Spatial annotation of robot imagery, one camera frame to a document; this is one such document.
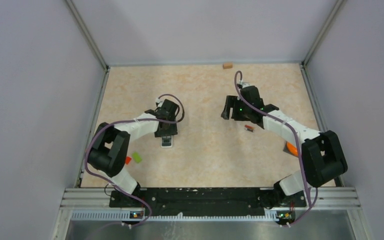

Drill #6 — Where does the red block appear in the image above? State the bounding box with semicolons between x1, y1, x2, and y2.
125;156;132;165

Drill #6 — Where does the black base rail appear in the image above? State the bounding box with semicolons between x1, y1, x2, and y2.
109;187;307;217

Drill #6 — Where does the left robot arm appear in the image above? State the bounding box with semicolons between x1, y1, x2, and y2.
85;99;183;207

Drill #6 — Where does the orange tape roll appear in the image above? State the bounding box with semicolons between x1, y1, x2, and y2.
285;142;299;157

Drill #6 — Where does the green block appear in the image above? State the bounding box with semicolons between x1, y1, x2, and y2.
131;152;143;164

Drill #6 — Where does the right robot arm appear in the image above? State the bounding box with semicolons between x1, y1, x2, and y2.
221;85;348;206

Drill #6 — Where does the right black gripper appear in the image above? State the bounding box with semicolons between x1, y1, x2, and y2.
222;95;252;122

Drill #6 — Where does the white remote control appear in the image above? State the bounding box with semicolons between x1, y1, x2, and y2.
161;135;173;148

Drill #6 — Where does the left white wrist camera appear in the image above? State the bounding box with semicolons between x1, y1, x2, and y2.
155;98;168;112

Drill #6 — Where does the brown wooden block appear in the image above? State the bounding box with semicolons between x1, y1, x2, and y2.
222;62;233;70

